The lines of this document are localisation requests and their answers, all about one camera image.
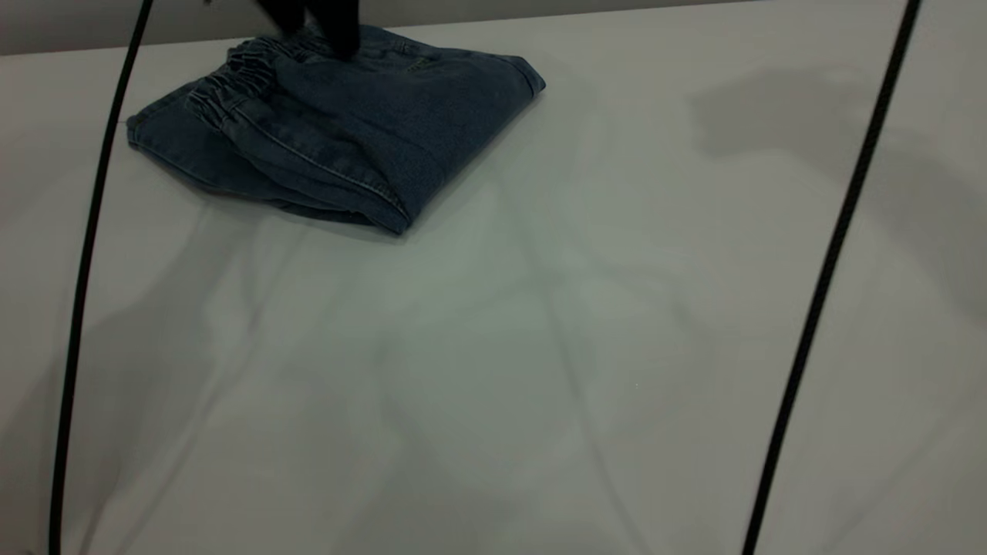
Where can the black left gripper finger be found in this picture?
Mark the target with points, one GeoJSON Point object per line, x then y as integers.
{"type": "Point", "coordinates": [339, 27]}
{"type": "Point", "coordinates": [287, 14]}

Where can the blue denim shorts with print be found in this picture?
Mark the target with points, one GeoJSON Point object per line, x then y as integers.
{"type": "Point", "coordinates": [347, 131]}

